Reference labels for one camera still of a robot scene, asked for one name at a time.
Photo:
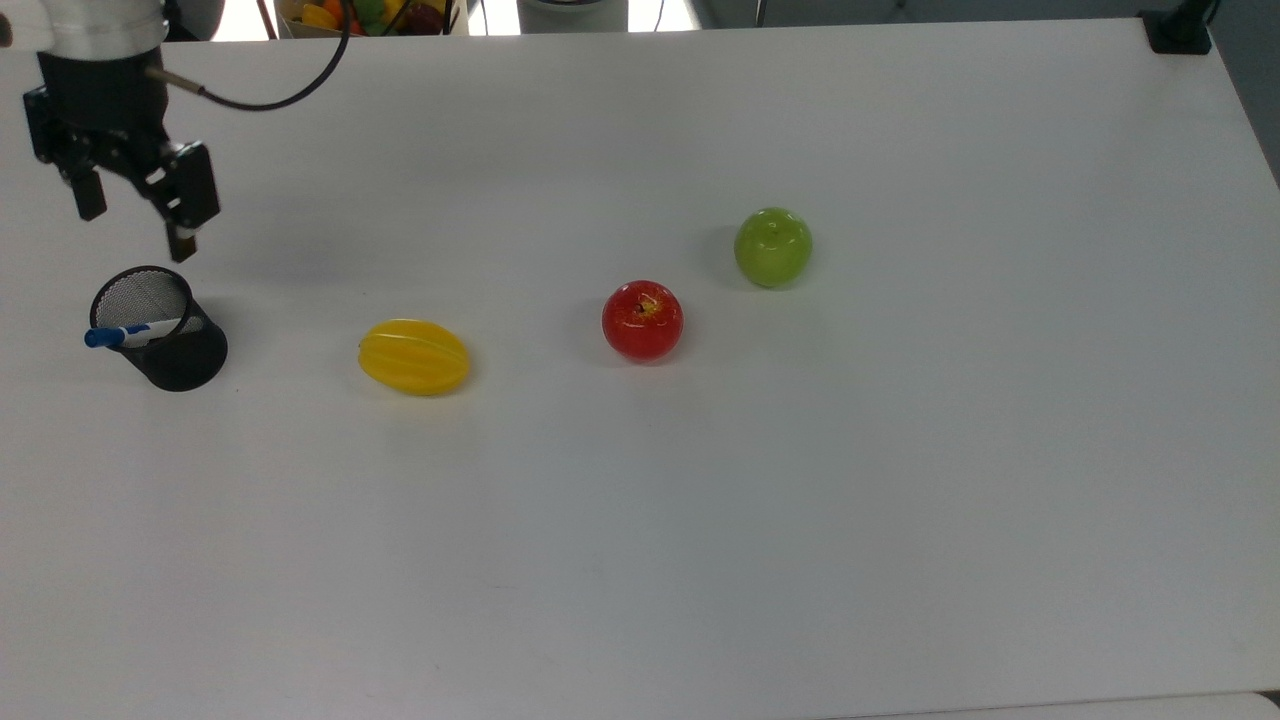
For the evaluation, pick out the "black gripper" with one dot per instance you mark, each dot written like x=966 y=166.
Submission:
x=100 y=100

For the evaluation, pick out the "blue white marker pen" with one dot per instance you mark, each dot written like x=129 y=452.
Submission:
x=130 y=333

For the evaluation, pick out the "black mesh pen cup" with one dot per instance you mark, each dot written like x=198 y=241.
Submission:
x=190 y=365

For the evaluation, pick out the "box of toy fruits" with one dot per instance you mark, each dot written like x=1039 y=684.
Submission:
x=370 y=15

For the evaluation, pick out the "yellow toy starfruit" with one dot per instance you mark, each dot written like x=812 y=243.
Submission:
x=415 y=357

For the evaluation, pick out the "red toy apple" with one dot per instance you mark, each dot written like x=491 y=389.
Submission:
x=642 y=322

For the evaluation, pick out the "green toy apple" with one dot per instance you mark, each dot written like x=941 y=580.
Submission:
x=773 y=248

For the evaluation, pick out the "black clamp stand base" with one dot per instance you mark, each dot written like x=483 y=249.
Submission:
x=1180 y=30

